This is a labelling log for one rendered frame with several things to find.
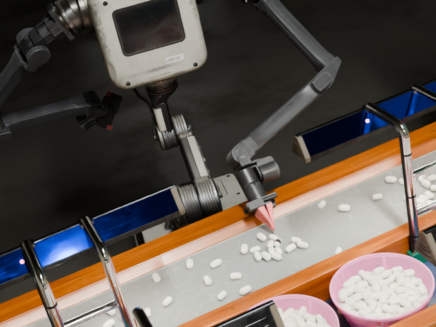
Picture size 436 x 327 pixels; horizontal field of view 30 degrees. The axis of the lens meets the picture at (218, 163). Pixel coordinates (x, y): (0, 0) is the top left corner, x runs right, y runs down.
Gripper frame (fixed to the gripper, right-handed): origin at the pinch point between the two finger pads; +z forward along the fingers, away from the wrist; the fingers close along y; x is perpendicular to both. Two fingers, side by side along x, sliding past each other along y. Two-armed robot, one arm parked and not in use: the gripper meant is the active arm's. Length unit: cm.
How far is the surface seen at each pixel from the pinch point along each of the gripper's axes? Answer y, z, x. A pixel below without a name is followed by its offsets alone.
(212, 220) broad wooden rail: -13.2, -12.3, 10.3
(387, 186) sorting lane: 39.7, 1.7, 1.9
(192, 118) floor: 52, -140, 212
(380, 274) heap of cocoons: 14.3, 28.7, -20.4
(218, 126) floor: 60, -122, 197
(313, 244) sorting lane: 6.8, 10.9, -5.4
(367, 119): 26.9, -7.9, -35.0
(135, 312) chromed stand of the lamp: -53, 22, -63
